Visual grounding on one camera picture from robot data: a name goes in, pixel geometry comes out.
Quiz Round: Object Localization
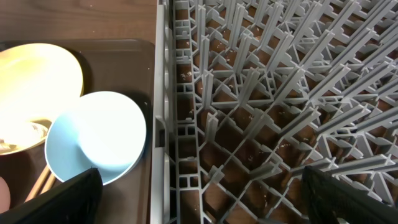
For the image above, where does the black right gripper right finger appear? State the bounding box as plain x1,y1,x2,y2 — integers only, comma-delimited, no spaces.
302,166,397,224

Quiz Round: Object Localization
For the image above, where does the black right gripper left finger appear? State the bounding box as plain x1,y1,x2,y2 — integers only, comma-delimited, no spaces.
1,168,103,224

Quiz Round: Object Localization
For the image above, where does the pink rice bowl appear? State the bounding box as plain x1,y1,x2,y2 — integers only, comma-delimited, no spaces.
0,177,11,213

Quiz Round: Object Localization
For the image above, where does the grey plastic dishwasher rack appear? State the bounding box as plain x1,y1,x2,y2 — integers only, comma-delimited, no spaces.
150,0,397,223

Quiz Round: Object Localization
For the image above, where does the right wooden chopstick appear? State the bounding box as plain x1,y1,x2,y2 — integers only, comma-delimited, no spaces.
40,174,56,194

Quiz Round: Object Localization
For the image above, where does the wooden chopstick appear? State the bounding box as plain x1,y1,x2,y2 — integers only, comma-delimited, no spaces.
40,174,56,194
25,166,51,202

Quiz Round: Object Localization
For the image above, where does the left wooden chopstick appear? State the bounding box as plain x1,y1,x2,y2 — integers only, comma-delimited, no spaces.
25,166,51,202

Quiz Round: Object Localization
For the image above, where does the light blue bowl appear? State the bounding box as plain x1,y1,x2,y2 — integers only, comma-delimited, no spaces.
44,91,147,185

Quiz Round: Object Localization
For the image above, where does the yellow plate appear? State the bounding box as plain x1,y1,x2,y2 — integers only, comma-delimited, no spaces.
1,43,83,155

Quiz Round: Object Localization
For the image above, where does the dark brown serving tray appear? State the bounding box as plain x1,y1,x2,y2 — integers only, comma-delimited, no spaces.
1,39,155,223

